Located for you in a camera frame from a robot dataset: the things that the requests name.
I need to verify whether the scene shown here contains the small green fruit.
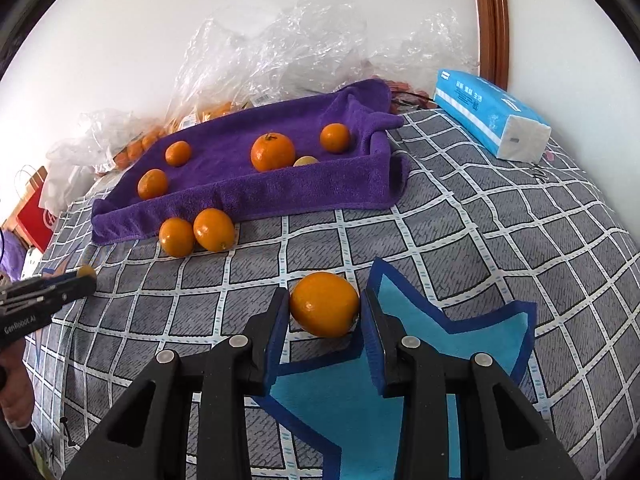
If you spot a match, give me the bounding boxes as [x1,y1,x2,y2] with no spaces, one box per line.
[76,264,96,278]

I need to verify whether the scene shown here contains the large smooth orange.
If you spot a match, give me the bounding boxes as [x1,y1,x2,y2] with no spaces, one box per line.
[290,272,360,338]

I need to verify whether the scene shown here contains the small orange mandarin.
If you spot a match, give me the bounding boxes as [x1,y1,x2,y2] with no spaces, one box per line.
[158,217,195,258]
[137,169,169,200]
[320,122,352,154]

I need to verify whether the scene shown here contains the oval orange kumquat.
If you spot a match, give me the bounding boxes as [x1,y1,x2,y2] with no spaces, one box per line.
[193,208,235,252]

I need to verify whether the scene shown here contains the small orange front mandarin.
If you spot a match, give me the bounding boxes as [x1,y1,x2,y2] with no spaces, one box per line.
[137,169,169,200]

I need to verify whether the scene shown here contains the small green-yellow fruit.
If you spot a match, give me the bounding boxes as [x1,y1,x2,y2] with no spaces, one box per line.
[294,156,319,167]

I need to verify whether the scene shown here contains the large orange with stem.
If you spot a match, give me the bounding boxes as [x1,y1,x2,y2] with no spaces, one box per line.
[250,132,296,172]

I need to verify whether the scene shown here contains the left hand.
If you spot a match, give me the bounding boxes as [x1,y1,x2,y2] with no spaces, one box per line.
[0,339,35,429]

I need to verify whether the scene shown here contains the red cardboard box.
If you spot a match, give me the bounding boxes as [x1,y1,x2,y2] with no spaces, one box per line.
[1,166,56,252]

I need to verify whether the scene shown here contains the white plastic bag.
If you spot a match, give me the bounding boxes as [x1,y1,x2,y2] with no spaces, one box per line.
[39,162,96,217]

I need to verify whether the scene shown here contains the clear bag of mandarins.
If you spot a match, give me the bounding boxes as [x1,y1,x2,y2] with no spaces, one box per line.
[47,108,166,172]

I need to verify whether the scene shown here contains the grey checked bed sheet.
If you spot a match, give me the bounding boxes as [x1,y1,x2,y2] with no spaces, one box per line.
[25,110,639,479]

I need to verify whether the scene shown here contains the purple towel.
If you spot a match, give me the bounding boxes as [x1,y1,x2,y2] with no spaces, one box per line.
[91,78,412,246]

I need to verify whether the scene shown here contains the blue tissue pack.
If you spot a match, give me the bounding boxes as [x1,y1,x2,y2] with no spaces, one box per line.
[435,70,552,164]

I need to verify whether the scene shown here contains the clear plastic bag right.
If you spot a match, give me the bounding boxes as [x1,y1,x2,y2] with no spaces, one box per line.
[166,0,480,130]

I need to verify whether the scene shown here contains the brown wooden door frame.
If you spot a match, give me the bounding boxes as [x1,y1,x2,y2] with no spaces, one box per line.
[476,0,510,90]

